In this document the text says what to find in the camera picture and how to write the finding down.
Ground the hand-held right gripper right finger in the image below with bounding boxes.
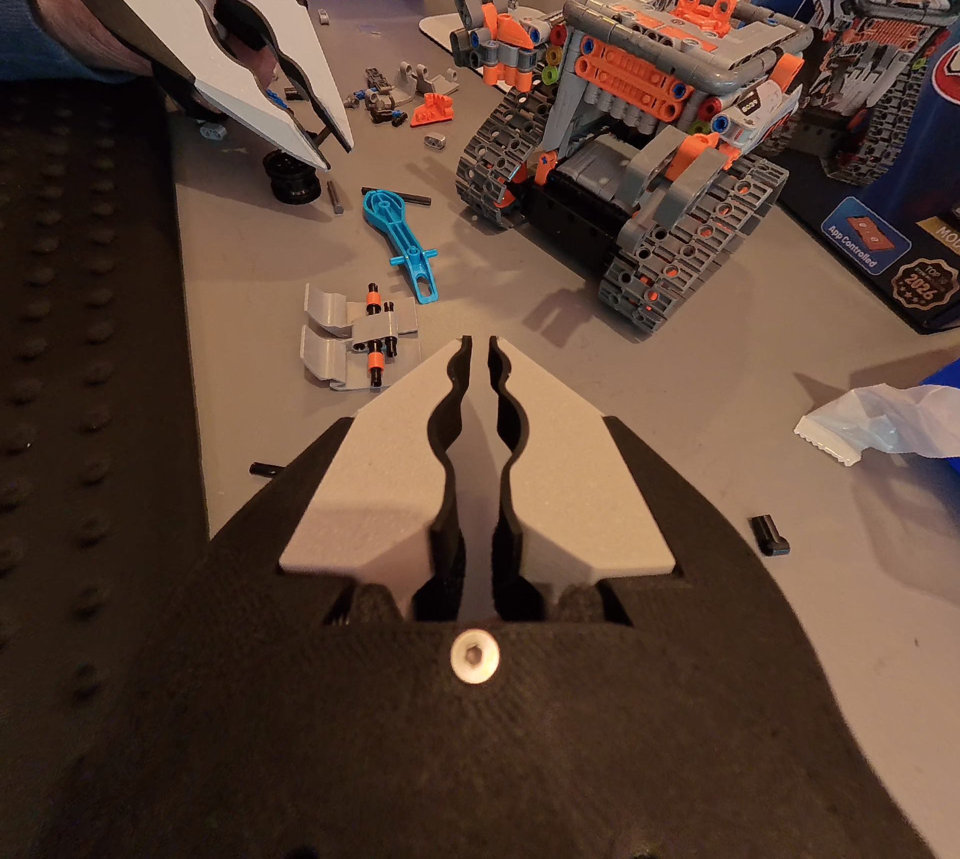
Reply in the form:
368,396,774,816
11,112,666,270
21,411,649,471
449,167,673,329
487,336,678,624

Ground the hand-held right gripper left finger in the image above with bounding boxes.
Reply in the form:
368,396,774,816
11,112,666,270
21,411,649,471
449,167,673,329
277,336,475,624

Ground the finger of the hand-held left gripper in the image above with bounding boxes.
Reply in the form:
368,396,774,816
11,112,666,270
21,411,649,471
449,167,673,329
206,0,355,154
120,0,331,172

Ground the grey panel hinge assembly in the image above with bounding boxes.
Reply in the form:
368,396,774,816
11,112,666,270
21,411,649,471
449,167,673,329
300,283,421,393

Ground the black axle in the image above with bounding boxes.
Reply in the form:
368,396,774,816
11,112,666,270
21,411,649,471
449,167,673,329
365,283,385,389

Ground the blue plastic separator tool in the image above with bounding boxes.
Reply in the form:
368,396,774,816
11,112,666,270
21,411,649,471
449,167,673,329
362,190,440,305

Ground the person's left forearm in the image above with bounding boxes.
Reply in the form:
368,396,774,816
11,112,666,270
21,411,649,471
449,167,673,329
0,0,144,85

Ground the person's left hand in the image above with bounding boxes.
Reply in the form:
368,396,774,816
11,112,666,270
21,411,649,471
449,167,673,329
30,0,156,78

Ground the black spoked wheel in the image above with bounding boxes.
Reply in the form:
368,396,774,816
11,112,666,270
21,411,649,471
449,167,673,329
262,150,324,205

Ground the black block connector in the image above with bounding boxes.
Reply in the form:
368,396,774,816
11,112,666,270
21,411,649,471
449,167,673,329
750,514,792,558

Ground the orange sloped panel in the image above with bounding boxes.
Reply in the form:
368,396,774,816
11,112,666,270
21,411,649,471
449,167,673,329
409,92,457,127

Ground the clear plastic bag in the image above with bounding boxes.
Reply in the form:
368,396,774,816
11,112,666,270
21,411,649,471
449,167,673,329
793,382,960,468

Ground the black dimpled pad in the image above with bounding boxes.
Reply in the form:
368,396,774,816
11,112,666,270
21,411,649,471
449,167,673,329
0,79,211,725

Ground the grey orange toy tracked robot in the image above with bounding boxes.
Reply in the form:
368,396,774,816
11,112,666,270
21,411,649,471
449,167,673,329
431,0,815,337

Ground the blue kit box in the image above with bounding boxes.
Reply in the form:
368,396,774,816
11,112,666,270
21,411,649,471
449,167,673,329
708,0,960,335

